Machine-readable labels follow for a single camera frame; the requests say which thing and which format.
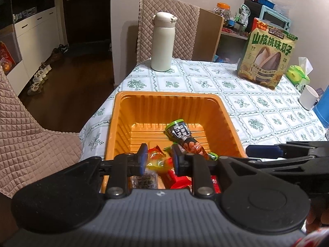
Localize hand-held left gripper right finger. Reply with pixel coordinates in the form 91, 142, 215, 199
172, 143, 260, 198

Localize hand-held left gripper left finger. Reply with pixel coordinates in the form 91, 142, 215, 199
65, 143, 149, 198

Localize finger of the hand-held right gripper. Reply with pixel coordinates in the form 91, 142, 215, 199
245, 140, 329, 160
242, 156, 329, 175

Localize yellow candy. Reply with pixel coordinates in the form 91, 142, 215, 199
147, 157, 173, 171

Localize dark green sausage packet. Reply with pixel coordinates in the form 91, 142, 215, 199
164, 118, 219, 161

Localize small red snack packet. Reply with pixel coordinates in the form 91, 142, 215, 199
211, 175, 222, 194

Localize orange plastic tray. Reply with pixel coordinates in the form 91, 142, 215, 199
99, 91, 248, 194

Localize person's right hand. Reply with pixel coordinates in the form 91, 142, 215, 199
306, 198, 329, 236

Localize blue thermos jug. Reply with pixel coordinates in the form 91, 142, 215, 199
313, 85, 329, 129

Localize white mug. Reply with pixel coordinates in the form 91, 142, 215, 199
299, 85, 319, 111

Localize green tissue pack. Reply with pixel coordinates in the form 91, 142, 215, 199
285, 57, 314, 93

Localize large sunflower seed bag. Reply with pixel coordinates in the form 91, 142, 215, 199
237, 27, 299, 90

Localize wooden shelf unit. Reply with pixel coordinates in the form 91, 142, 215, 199
213, 28, 251, 63

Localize quilted beige chair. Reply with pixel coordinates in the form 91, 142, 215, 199
0, 65, 83, 199
127, 0, 200, 64

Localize cream insulated bottle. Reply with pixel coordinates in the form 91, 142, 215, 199
151, 12, 178, 72

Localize red snack bag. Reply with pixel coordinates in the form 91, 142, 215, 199
251, 17, 269, 33

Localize row of shoes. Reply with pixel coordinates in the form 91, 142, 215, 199
26, 44, 70, 96

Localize teal toaster oven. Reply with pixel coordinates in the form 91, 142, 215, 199
258, 5, 293, 35

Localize orange lid plastic jar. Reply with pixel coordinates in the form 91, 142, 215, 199
213, 2, 230, 19

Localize white cabinet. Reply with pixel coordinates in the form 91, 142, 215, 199
0, 0, 61, 96

